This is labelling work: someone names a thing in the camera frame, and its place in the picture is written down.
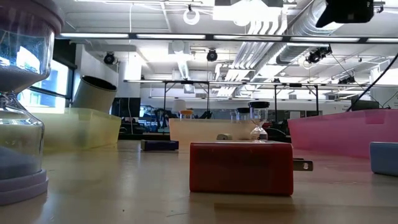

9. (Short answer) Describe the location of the black-capped hourglass green sand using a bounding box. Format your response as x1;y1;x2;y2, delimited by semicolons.
248;100;271;143

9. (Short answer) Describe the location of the blue digital clock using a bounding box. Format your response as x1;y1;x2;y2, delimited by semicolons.
140;139;180;152

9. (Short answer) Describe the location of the black office chair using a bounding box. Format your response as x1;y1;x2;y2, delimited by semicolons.
266;127;292;144

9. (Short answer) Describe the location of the black monitor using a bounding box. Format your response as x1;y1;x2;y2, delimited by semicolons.
351;98;381;111
111;97;141;118

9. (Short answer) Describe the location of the pink plastic bin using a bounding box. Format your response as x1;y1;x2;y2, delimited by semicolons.
287;108;398;159

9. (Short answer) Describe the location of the orange plastic bin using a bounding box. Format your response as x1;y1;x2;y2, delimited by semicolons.
169;118;256;153

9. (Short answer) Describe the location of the white lamp shade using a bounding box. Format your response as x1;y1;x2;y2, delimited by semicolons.
172;98;187;113

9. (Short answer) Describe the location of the white cup black rim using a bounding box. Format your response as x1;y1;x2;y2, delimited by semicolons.
72;75;118;114

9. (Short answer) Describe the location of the yellow plastic bin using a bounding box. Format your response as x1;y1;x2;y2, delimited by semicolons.
30;107;123;153

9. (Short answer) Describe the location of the lilac-capped hourglass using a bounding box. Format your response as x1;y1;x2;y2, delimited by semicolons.
0;0;65;207

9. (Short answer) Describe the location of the silver ventilation duct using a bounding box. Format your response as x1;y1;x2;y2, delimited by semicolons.
275;0;343;65

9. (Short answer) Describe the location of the thin black cable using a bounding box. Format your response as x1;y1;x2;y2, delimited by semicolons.
345;52;398;112

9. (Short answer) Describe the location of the black ceiling light rail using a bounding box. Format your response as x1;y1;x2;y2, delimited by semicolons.
55;32;398;44

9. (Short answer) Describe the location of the lavender wall charger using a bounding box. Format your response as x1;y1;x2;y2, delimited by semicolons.
369;141;398;177

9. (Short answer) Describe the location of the white ring lamp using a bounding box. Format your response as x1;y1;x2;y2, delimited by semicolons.
182;6;201;26

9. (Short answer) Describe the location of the black background workbench frame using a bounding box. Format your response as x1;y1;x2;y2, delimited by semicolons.
123;79;398;121

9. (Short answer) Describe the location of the large red wall charger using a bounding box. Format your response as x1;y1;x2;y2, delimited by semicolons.
189;140;314;197

